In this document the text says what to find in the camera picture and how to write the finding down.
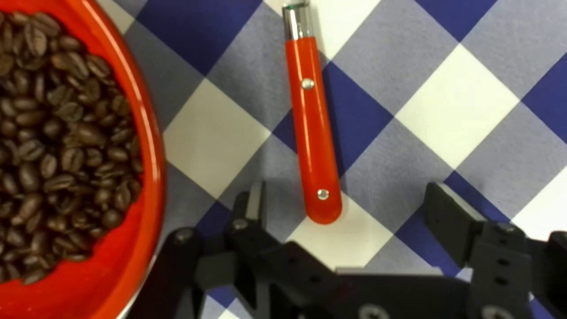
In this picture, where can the blue white checkered tablecloth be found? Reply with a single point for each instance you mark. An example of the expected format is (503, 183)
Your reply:
(471, 93)

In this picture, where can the red handled metal spoon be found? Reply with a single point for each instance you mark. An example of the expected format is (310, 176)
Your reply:
(311, 128)

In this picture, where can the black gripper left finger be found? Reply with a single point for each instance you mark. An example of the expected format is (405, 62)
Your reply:
(246, 225)

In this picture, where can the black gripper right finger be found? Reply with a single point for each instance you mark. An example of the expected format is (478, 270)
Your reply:
(466, 236)

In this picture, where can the red bowl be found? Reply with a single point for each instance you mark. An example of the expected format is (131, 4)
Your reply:
(102, 286)

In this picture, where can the coffee beans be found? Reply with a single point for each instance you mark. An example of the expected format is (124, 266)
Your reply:
(69, 162)

